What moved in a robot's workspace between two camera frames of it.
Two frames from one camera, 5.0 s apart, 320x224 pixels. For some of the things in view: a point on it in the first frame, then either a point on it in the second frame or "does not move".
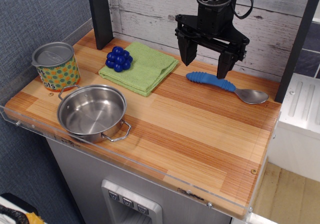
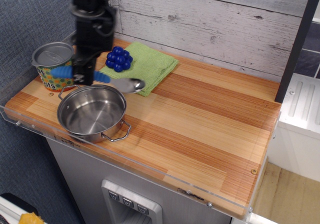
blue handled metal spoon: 248,96 -> 127,85
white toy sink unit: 296,144 does not move
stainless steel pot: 90,113 does not move
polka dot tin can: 56,66 does not move
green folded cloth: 147,66 does not move
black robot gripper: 215,26 -> 95,33
